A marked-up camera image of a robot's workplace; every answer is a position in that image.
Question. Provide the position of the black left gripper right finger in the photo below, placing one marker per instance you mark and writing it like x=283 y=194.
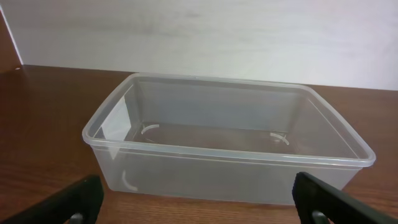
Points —
x=318 y=202

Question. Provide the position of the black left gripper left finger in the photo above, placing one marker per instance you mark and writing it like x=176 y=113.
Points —
x=80 y=202

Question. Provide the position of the clear plastic storage box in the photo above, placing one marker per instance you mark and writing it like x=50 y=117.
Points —
x=221 y=138

